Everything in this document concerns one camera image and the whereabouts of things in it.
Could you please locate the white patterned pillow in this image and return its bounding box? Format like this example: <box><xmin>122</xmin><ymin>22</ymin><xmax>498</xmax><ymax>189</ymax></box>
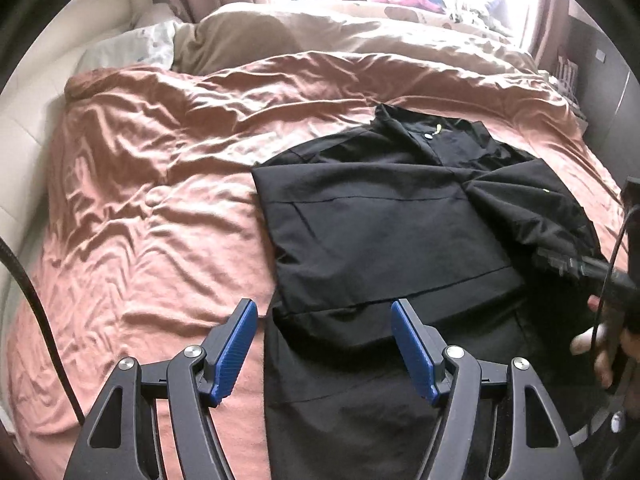
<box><xmin>75</xmin><ymin>19</ymin><xmax>183</xmax><ymax>73</ymax></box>

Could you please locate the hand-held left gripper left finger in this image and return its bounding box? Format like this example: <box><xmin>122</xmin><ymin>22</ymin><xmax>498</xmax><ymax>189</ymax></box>
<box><xmin>65</xmin><ymin>298</ymin><xmax>259</xmax><ymax>480</ymax></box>

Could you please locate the black jacket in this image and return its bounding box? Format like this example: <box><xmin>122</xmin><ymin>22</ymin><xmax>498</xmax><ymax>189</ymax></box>
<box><xmin>251</xmin><ymin>103</ymin><xmax>608</xmax><ymax>480</ymax></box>

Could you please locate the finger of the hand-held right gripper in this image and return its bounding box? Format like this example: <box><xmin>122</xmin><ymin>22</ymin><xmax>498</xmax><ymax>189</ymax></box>
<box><xmin>536</xmin><ymin>247</ymin><xmax>612</xmax><ymax>282</ymax></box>

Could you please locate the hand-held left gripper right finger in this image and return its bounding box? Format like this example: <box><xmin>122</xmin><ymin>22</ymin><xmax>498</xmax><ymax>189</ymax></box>
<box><xmin>390</xmin><ymin>299</ymin><xmax>584</xmax><ymax>480</ymax></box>

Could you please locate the black cable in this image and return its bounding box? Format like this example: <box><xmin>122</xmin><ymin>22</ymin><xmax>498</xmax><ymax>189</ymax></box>
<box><xmin>585</xmin><ymin>217</ymin><xmax>630</xmax><ymax>356</ymax></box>
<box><xmin>0</xmin><ymin>236</ymin><xmax>87</xmax><ymax>424</ymax></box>

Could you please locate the pink-brown blanket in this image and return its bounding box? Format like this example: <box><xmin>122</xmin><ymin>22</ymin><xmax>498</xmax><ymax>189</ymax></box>
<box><xmin>10</xmin><ymin>51</ymin><xmax>623</xmax><ymax>480</ymax></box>

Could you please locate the person's right hand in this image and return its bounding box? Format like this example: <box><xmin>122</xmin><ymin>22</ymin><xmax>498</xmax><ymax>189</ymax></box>
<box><xmin>571</xmin><ymin>295</ymin><xmax>632</xmax><ymax>391</ymax></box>

